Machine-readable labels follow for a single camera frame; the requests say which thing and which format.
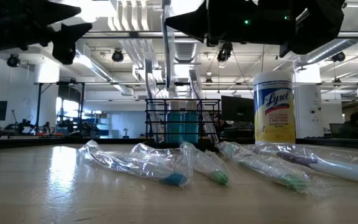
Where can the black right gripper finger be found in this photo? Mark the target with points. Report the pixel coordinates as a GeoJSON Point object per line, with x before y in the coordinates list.
{"type": "Point", "coordinates": [196, 29]}
{"type": "Point", "coordinates": [196, 14]}

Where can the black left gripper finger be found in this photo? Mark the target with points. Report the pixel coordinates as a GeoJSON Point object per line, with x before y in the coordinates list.
{"type": "Point", "coordinates": [57, 11]}
{"type": "Point", "coordinates": [71, 32]}

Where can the teal mouthwash bottle white cap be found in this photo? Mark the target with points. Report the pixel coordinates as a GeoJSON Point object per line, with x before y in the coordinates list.
{"type": "Point", "coordinates": [190, 127]}
{"type": "Point", "coordinates": [174, 127]}

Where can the green toothbrush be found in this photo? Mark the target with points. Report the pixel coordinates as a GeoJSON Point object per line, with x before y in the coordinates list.
{"type": "Point", "coordinates": [294, 182]}
{"type": "Point", "coordinates": [219, 177]}

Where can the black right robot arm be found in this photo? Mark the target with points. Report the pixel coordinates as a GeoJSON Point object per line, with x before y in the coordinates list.
{"type": "Point", "coordinates": [319, 28]}

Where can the black ceiling spotlight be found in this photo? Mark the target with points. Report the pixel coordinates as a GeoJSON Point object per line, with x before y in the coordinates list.
{"type": "Point", "coordinates": [338, 56]}
{"type": "Point", "coordinates": [225, 53]}
{"type": "Point", "coordinates": [117, 56]}
{"type": "Point", "coordinates": [12, 60]}

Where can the black computer monitor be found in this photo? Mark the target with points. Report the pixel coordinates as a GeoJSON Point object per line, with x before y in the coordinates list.
{"type": "Point", "coordinates": [238, 109]}

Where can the Lysol wipes canister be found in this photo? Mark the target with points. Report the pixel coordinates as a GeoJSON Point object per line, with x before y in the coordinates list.
{"type": "Point", "coordinates": [273, 109]}

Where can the white round pillar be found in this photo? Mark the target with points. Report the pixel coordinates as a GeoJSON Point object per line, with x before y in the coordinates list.
{"type": "Point", "coordinates": [308, 109]}

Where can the person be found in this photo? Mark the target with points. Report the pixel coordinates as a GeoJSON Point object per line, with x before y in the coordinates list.
{"type": "Point", "coordinates": [356, 124]}

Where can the silver ventilation duct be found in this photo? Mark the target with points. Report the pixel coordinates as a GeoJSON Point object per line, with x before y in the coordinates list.
{"type": "Point", "coordinates": [183, 51]}

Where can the black metal stand frame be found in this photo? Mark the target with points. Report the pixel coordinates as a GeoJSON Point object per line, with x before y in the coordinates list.
{"type": "Point", "coordinates": [38, 109]}

